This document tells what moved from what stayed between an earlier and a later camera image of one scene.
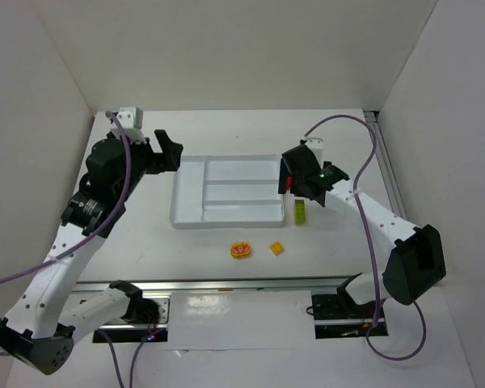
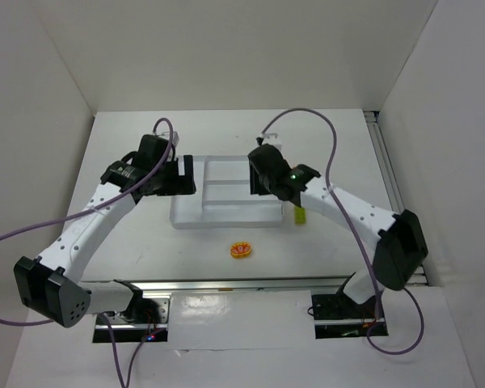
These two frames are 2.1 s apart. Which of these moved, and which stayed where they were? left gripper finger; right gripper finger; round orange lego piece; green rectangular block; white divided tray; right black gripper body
Moved: left gripper finger; right black gripper body; right gripper finger
Stayed: round orange lego piece; green rectangular block; white divided tray
